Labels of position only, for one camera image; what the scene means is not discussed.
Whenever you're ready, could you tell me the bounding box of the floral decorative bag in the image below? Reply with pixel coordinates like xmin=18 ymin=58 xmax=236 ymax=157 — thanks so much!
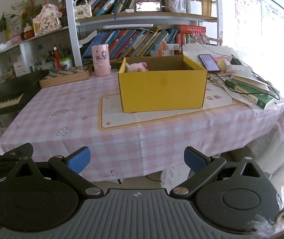
xmin=33 ymin=4 xmax=62 ymax=36

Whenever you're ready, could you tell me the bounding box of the pink checkered tablecloth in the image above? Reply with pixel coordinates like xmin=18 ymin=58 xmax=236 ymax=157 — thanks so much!
xmin=0 ymin=71 xmax=284 ymax=181

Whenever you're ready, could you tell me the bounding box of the yellow cardboard box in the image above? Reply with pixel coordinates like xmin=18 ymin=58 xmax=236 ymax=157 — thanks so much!
xmin=118 ymin=55 xmax=207 ymax=113

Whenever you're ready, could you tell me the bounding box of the red book box set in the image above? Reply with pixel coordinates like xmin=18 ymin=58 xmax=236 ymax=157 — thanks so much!
xmin=178 ymin=25 xmax=206 ymax=35

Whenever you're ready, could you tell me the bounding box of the white quilted pearl handbag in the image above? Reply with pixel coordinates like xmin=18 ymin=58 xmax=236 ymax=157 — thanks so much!
xmin=73 ymin=0 xmax=92 ymax=20

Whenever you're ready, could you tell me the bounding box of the white pen holder cup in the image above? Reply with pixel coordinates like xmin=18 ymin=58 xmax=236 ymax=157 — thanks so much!
xmin=186 ymin=0 xmax=202 ymax=15

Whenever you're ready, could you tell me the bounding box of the orange white small box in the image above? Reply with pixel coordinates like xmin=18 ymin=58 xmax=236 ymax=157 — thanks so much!
xmin=156 ymin=43 xmax=180 ymax=51

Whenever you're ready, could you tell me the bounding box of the black electric piano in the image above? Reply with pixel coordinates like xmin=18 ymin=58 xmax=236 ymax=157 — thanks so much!
xmin=0 ymin=70 xmax=49 ymax=115

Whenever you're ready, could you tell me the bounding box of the black smartphone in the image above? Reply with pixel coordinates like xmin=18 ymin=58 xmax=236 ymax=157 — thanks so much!
xmin=198 ymin=54 xmax=221 ymax=72

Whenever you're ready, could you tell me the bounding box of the white bookshelf frame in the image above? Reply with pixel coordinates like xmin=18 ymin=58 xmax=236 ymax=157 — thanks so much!
xmin=0 ymin=0 xmax=223 ymax=66

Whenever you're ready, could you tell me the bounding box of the white desk mat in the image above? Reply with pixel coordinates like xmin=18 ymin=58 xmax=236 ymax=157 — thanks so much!
xmin=98 ymin=94 xmax=247 ymax=131

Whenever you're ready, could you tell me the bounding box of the pink plush toy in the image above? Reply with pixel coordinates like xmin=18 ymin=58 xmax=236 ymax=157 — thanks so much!
xmin=125 ymin=62 xmax=148 ymax=72

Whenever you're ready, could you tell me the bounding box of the white green-lid jar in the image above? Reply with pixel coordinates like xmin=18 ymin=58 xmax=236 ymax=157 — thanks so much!
xmin=60 ymin=56 xmax=73 ymax=70

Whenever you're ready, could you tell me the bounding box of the wooden chess board box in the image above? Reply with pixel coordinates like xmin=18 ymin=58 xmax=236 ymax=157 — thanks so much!
xmin=40 ymin=65 xmax=92 ymax=88

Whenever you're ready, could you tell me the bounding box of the red round doll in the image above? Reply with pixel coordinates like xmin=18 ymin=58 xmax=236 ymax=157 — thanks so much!
xmin=24 ymin=23 xmax=35 ymax=40

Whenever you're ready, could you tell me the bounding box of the pink cylindrical container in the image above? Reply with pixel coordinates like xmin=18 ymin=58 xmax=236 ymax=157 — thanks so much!
xmin=92 ymin=44 xmax=111 ymax=77

